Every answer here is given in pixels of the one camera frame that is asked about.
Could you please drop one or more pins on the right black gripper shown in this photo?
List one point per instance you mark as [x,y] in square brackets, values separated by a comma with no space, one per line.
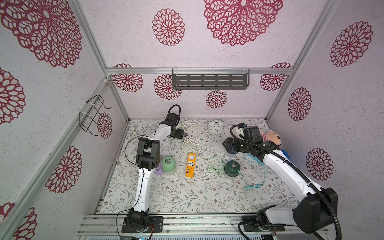
[229,144]

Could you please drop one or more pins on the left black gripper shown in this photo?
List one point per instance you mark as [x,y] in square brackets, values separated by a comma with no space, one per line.
[180,135]

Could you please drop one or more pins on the dark green meat grinder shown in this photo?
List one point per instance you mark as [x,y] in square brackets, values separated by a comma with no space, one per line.
[232,169]

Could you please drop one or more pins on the navy blue meat grinder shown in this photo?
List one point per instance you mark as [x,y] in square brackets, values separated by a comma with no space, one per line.
[231,155]

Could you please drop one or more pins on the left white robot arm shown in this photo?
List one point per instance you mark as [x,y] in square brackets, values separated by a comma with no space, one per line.
[148,158]

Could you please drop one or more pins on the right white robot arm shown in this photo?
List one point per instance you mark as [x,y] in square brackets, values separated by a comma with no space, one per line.
[317,207]

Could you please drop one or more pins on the light green meat grinder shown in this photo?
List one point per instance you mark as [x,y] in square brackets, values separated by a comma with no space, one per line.
[168,165]

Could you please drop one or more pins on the pig plush toy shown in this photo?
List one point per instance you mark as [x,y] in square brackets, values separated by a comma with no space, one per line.
[272,136]

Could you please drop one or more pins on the white twin-bell alarm clock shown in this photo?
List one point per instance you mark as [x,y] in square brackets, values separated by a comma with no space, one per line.
[216,127]

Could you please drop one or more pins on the orange power strip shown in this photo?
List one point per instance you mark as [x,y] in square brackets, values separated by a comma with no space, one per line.
[191,162]

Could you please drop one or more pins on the grey wall shelf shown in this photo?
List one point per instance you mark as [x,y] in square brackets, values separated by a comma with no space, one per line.
[213,80]

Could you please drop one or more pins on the black wire rack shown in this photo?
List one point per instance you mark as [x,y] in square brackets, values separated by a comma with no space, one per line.
[96,121]

